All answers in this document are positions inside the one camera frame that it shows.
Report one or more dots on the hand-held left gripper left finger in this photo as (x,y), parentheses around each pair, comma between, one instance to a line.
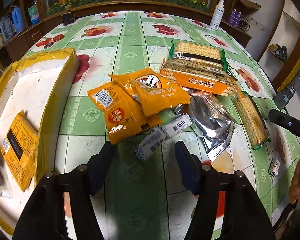
(103,160)

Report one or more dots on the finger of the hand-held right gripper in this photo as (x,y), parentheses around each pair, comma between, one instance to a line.
(289,123)

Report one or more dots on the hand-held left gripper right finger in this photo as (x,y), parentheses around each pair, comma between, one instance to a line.
(185,162)

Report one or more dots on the white milk candy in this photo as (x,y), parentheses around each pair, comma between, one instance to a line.
(274,168)
(150,142)
(177,126)

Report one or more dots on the orange snack packet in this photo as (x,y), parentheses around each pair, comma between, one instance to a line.
(162,97)
(122,120)
(126,78)

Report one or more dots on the orange cracker packet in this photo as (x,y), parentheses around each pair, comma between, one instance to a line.
(20,150)
(202,80)

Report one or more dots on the person's right hand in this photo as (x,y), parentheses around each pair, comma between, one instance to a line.
(297,182)

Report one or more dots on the green cracker packet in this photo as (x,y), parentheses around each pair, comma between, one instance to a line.
(197,51)
(253,122)

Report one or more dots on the silver foil packet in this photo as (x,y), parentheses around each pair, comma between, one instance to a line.
(212,127)

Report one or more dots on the purple bottle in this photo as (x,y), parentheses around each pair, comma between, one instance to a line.
(235,18)

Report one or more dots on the fruit print tablecloth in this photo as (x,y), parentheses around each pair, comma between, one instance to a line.
(130,42)

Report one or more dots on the white spray bottle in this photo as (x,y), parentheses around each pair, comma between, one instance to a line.
(217,17)

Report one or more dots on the wooden shelf cabinet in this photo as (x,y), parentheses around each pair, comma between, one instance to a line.
(5,52)

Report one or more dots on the small black box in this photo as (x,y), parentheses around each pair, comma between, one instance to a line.
(68,18)

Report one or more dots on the green blue plastic bag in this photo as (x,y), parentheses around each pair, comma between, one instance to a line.
(33,13)

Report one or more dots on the grey water jug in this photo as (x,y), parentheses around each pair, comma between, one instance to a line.
(6,28)

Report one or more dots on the blue thermos jug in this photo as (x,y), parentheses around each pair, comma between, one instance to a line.
(17,20)

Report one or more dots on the grey ribbed bracket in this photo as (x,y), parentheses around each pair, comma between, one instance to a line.
(288,90)

